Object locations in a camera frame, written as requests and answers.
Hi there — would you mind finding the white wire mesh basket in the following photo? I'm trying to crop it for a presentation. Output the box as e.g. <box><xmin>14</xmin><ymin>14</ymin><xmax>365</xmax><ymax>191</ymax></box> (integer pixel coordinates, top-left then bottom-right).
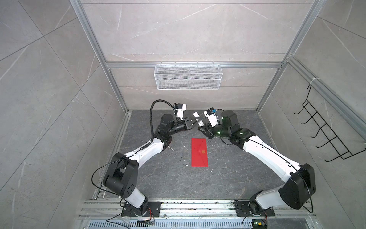
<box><xmin>154</xmin><ymin>64</ymin><xmax>223</xmax><ymax>90</ymax></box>

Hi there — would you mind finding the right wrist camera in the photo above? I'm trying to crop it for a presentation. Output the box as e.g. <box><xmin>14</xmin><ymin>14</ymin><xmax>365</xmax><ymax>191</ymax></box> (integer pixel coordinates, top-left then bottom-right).
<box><xmin>203</xmin><ymin>107</ymin><xmax>220</xmax><ymax>127</ymax></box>

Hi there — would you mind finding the black wire hook rack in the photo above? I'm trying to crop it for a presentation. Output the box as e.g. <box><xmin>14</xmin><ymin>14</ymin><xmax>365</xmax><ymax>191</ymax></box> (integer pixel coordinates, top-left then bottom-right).
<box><xmin>294</xmin><ymin>85</ymin><xmax>366</xmax><ymax>163</ymax></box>

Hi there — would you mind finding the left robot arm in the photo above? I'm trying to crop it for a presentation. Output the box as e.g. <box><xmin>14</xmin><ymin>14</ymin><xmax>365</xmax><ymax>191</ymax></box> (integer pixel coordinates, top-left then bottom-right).
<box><xmin>103</xmin><ymin>114</ymin><xmax>197</xmax><ymax>216</ymax></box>

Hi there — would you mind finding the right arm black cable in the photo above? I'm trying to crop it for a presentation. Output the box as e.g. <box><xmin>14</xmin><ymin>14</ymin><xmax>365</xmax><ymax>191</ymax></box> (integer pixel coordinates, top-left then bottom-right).
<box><xmin>217</xmin><ymin>134</ymin><xmax>315</xmax><ymax>214</ymax></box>

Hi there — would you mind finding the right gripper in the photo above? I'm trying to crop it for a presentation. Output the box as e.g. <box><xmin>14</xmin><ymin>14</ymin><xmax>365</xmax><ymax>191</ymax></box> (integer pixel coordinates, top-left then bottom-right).
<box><xmin>198</xmin><ymin>121</ymin><xmax>232</xmax><ymax>139</ymax></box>

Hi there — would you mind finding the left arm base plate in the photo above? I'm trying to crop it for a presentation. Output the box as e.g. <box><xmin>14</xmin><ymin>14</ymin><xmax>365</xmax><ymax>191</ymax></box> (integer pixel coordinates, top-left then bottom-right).
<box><xmin>122</xmin><ymin>201</ymin><xmax>162</xmax><ymax>217</ymax></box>

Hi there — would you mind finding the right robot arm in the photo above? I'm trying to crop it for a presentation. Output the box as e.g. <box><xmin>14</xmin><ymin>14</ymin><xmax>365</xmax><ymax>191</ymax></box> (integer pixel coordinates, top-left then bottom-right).
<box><xmin>193</xmin><ymin>108</ymin><xmax>316</xmax><ymax>216</ymax></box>

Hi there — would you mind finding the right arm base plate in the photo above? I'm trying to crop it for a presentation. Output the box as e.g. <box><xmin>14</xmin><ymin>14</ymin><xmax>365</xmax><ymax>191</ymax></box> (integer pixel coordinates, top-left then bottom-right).
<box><xmin>233</xmin><ymin>200</ymin><xmax>275</xmax><ymax>217</ymax></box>

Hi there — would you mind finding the red envelope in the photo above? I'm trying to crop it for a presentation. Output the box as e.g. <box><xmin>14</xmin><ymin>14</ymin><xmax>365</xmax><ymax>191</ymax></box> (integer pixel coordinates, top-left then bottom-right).
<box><xmin>191</xmin><ymin>138</ymin><xmax>208</xmax><ymax>167</ymax></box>

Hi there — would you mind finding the grey slotted cable duct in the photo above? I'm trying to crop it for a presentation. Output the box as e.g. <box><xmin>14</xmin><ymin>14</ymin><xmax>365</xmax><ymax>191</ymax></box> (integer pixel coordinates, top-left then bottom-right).
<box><xmin>87</xmin><ymin>219</ymin><xmax>253</xmax><ymax>229</ymax></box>

